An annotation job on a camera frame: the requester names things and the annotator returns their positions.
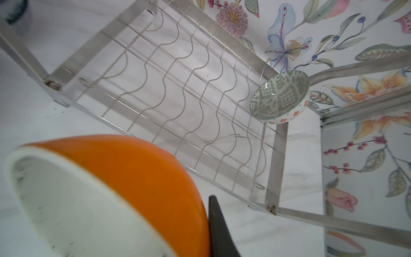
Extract steel two-tier dish rack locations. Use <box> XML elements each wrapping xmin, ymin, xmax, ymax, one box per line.
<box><xmin>1</xmin><ymin>1</ymin><xmax>411</xmax><ymax>248</ymax></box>

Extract blue floral bowl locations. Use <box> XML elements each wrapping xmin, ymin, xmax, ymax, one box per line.
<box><xmin>1</xmin><ymin>0</ymin><xmax>32</xmax><ymax>36</ymax></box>

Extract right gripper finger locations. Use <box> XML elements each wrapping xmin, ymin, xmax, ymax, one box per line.
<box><xmin>208</xmin><ymin>195</ymin><xmax>240</xmax><ymax>257</ymax></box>

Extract orange white bowl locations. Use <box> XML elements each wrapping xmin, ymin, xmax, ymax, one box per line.
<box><xmin>4</xmin><ymin>134</ymin><xmax>211</xmax><ymax>257</ymax></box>

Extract green geometric pattern bowl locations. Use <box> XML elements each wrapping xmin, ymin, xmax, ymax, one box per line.
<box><xmin>249</xmin><ymin>70</ymin><xmax>310</xmax><ymax>125</ymax></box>

